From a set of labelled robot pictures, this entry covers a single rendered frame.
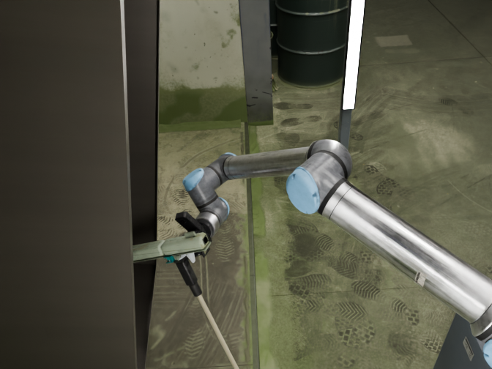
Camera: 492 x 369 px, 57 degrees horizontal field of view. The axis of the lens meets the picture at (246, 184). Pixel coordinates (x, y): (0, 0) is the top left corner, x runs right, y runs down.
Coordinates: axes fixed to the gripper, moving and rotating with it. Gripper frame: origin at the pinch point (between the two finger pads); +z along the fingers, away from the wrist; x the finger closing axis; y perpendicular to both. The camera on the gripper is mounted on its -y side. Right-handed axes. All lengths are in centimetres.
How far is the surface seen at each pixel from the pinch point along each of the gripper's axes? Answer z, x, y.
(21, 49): 61, -42, -62
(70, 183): 56, -33, -44
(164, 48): -156, 62, -63
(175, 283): -48, 47, 40
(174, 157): -138, 77, 1
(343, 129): -116, -38, 8
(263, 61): -179, 11, -32
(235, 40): -169, 21, -51
